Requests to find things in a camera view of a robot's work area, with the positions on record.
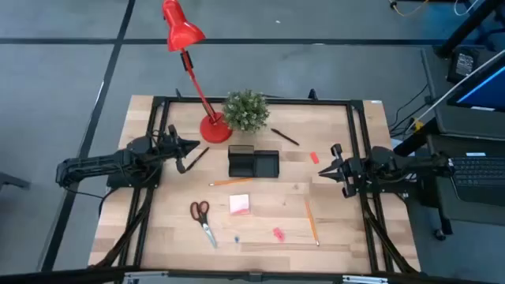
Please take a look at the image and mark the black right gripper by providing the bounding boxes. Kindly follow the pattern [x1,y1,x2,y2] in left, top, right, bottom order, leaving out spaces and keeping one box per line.
[318,143,361,199]

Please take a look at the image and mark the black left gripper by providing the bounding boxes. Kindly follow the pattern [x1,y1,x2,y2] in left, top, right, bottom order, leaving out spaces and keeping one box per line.
[157,124,201,175]

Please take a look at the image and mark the black pen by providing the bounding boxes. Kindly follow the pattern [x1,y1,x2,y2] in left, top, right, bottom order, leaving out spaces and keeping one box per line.
[270,128,301,147]
[185,146,211,172]

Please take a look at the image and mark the orange pencil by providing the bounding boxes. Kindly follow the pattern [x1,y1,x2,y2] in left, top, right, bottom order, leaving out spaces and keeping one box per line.
[208,177,254,187]
[304,200,320,247]

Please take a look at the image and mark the pink sticky note pad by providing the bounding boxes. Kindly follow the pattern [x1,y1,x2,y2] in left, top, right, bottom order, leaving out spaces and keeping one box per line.
[229,193,252,216]

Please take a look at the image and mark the red and black scissors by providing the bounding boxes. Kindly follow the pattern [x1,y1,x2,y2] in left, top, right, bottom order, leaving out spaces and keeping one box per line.
[189,200,219,249]

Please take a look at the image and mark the black mesh desk organizer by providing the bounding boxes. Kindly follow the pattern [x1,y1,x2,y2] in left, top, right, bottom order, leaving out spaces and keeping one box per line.
[227,144,280,178]

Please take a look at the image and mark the green potted plant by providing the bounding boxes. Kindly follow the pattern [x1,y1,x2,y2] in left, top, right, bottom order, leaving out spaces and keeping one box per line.
[222,88,271,133]

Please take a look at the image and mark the red desk lamp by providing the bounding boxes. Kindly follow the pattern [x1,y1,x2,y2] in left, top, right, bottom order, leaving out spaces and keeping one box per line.
[161,0,234,144]

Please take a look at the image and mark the black side desk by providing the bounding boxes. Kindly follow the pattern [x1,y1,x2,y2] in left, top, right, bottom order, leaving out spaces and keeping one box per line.
[420,45,505,241]

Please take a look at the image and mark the white rod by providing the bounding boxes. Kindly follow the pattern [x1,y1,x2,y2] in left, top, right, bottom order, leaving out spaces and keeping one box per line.
[406,49,505,133]

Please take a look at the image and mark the black laptop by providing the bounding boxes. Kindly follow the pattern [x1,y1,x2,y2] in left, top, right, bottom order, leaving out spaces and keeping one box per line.
[447,151,505,208]

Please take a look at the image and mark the black power adapter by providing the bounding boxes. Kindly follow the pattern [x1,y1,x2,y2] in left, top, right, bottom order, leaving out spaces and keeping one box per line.
[447,46,481,84]

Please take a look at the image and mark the computer monitor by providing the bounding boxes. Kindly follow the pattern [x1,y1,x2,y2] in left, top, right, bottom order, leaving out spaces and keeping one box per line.
[447,50,505,114]

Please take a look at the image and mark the grey chair leg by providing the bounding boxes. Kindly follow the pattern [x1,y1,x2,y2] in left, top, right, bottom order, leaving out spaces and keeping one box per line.
[0,171,32,191]

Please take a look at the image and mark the black stand pole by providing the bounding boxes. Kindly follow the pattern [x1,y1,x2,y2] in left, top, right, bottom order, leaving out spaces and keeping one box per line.
[432,0,505,59]

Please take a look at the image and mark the black aluminium table frame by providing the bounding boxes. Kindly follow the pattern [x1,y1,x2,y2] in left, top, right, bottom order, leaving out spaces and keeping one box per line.
[0,88,505,284]

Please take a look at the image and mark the yellow cable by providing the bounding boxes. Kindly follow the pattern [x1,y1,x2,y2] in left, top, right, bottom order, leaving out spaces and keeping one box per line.
[388,0,430,18]

